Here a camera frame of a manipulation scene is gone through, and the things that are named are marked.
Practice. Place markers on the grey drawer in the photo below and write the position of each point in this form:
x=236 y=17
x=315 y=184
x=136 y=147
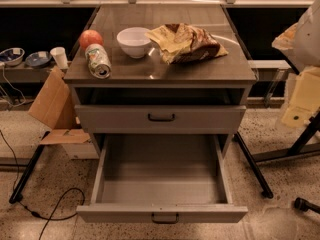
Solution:
x=160 y=119
x=161 y=179

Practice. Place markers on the black round object floor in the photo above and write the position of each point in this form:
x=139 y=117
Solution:
x=304 y=205

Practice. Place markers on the black left stand leg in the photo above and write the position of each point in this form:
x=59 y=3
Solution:
x=18 y=189

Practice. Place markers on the black stand leg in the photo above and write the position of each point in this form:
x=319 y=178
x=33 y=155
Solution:
x=266 y=191
x=18 y=189

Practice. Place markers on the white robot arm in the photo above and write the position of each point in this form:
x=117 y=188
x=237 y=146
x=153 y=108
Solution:
x=300 y=43

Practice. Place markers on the grey top drawer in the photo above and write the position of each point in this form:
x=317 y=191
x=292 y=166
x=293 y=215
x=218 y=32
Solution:
x=160 y=119

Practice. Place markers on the white paper cup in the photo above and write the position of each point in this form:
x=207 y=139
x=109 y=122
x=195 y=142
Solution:
x=59 y=55

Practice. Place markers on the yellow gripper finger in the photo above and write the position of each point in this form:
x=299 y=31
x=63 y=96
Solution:
x=304 y=101

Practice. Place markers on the red apple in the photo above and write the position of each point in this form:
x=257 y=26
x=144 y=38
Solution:
x=89 y=37

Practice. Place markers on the blue bowl right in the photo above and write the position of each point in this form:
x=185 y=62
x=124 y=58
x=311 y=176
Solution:
x=38 y=59

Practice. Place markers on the brown cardboard box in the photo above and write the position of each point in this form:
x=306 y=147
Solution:
x=54 y=108

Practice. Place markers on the yellow brown chip bag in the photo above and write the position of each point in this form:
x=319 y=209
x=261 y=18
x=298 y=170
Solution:
x=182 y=43

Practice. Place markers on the blue white bowl left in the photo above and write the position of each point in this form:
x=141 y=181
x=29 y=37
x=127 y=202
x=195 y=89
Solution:
x=12 y=56

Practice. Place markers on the green soda can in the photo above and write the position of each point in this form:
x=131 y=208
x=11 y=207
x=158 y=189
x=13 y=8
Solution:
x=98 y=61

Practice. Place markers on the black right stand leg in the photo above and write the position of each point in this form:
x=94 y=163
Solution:
x=266 y=191

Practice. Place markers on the grey drawer cabinet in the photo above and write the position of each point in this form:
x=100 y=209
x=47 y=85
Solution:
x=223 y=81

